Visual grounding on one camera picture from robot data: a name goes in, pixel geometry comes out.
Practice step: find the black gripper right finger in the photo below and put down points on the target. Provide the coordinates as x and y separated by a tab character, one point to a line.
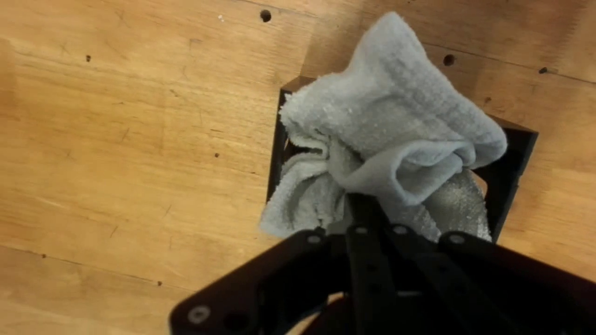
472	285

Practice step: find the white terry towel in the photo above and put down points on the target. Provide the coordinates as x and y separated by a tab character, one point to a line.
398	123

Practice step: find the black perforated box container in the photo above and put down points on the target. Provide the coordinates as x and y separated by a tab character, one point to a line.
513	168

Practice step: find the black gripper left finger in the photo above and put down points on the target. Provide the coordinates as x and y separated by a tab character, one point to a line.
310	267

